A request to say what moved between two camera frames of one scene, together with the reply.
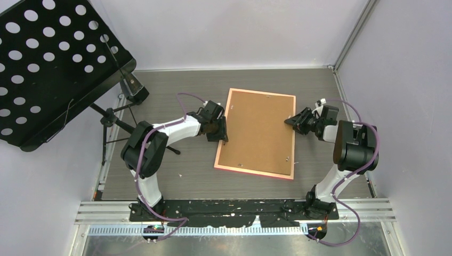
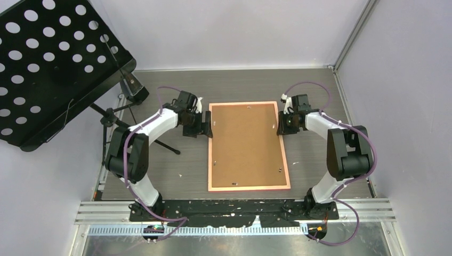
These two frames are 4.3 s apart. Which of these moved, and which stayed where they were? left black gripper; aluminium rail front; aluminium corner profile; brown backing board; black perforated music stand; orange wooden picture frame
Moved: brown backing board; left black gripper; orange wooden picture frame
Stayed: black perforated music stand; aluminium corner profile; aluminium rail front
